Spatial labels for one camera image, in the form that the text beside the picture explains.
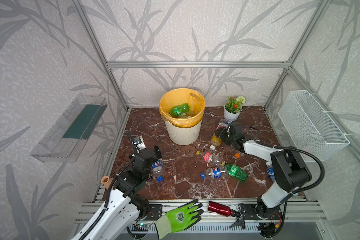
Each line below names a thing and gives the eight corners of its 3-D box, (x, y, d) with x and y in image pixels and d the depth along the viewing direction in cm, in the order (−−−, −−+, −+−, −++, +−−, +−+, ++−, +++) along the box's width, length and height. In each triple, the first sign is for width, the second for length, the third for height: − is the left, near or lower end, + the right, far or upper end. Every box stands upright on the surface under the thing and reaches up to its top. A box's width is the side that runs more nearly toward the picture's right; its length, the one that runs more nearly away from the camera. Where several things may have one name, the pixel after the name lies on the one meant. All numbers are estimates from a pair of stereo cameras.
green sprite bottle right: (218, 171, 90) (219, 168, 86) (222, 162, 93) (223, 159, 90) (245, 183, 85) (248, 181, 81) (247, 174, 88) (250, 171, 85)
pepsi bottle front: (200, 179, 87) (201, 176, 82) (200, 170, 90) (200, 166, 85) (224, 179, 87) (226, 176, 82) (222, 170, 90) (224, 166, 86)
